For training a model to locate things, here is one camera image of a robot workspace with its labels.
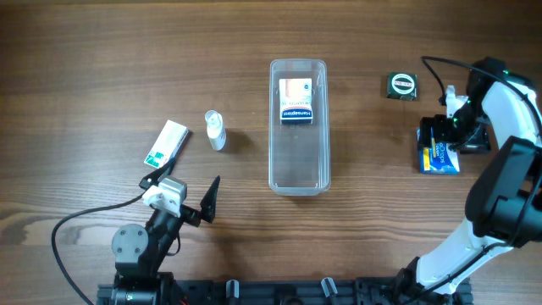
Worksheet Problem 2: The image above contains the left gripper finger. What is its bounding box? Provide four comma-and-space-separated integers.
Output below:
139, 158, 176, 189
200, 175, 220, 224

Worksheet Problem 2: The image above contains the blue yellow VapoDrops box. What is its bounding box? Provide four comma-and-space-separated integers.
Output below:
418, 142, 461, 175

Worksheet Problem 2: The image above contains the white green medicine box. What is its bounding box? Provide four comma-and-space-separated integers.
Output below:
143, 120, 190, 169

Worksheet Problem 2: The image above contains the small dark green box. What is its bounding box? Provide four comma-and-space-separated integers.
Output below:
386, 72, 418, 101

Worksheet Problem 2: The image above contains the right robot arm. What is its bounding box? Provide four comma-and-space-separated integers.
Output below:
389, 57, 541, 304

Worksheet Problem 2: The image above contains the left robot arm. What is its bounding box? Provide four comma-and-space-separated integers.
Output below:
97, 158, 220, 305

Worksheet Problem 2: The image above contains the clear plastic container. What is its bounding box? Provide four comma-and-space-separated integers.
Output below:
268, 58, 331, 197

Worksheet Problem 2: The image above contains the white spray bottle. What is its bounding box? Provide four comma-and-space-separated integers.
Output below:
205, 110, 227, 151

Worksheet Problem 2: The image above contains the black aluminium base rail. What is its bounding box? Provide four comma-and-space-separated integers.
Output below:
96, 277, 473, 305

